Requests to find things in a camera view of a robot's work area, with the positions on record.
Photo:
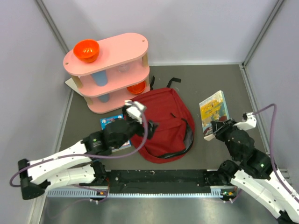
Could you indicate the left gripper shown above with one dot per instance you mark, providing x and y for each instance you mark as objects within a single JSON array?
[{"x": 142, "y": 130}]

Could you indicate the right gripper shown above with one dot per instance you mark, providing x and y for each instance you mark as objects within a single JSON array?
[{"x": 218, "y": 127}]

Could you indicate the yellow and maroon book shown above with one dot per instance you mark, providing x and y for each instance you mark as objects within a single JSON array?
[{"x": 214, "y": 108}]

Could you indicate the red backpack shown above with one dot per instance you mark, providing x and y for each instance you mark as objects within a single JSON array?
[{"x": 174, "y": 135}]

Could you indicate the blue illustrated book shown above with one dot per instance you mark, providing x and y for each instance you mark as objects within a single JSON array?
[{"x": 105, "y": 121}]

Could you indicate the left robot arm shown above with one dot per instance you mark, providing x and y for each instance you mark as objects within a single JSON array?
[{"x": 79, "y": 164}]

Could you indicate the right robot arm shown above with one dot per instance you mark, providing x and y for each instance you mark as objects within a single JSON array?
[{"x": 251, "y": 170}]

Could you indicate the orange bowl lower shelf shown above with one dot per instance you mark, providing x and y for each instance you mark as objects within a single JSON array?
[{"x": 137, "y": 88}]

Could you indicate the pink three-tier wooden shelf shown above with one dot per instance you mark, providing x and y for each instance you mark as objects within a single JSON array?
[{"x": 127, "y": 48}]

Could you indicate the clear plastic cup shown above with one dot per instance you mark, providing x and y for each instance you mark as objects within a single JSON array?
[{"x": 123, "y": 68}]

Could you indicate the blue plastic cup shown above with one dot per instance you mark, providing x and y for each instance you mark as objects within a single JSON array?
[{"x": 100, "y": 78}]

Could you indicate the orange bowl on top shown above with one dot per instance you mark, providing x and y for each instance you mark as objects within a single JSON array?
[{"x": 87, "y": 50}]

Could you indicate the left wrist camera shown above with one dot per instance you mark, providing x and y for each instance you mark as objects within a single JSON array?
[{"x": 135, "y": 109}]

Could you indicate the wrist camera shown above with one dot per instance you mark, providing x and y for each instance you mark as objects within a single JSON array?
[
  {"x": 248, "y": 122},
  {"x": 135, "y": 109}
]

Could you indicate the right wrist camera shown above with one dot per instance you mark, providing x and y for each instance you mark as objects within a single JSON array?
[{"x": 248, "y": 122}]

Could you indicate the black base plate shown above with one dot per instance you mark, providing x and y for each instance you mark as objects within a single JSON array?
[{"x": 160, "y": 181}]

